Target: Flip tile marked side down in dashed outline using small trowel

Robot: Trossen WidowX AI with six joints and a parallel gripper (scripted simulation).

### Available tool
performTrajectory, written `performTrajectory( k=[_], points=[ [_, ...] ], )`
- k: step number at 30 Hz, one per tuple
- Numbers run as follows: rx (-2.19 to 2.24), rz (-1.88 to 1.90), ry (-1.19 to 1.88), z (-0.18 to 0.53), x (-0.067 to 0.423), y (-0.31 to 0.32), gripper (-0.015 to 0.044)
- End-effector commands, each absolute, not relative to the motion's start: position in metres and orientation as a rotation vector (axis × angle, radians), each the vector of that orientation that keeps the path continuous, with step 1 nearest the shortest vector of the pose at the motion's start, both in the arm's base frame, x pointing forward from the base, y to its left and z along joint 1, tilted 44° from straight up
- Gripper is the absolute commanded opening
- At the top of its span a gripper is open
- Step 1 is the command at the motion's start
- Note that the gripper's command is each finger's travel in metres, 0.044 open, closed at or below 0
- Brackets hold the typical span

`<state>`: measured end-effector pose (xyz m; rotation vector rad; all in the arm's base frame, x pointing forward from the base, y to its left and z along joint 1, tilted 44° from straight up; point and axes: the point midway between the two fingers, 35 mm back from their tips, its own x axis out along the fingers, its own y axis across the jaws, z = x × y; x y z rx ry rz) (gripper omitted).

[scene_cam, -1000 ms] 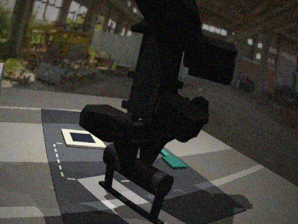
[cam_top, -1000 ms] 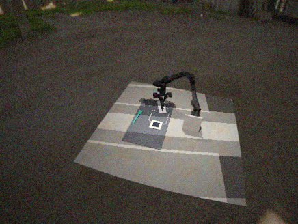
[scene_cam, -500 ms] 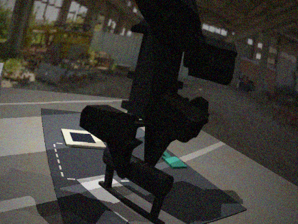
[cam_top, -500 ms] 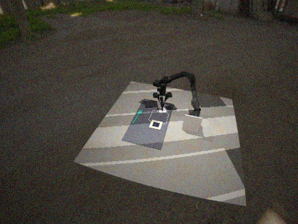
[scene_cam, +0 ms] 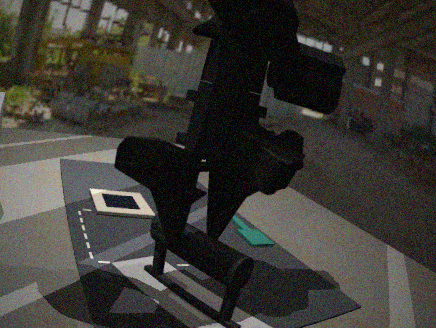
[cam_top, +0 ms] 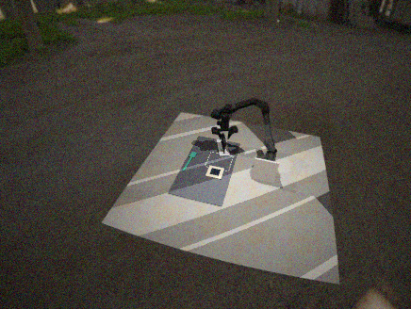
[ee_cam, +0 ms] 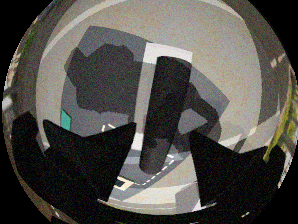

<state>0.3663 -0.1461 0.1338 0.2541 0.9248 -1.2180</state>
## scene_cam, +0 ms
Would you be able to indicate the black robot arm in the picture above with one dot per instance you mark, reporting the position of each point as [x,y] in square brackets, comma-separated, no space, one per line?
[246,34]

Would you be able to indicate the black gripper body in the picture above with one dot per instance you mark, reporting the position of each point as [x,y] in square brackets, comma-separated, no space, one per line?
[162,166]

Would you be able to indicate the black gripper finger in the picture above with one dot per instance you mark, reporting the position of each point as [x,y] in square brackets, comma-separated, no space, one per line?
[225,196]
[173,209]

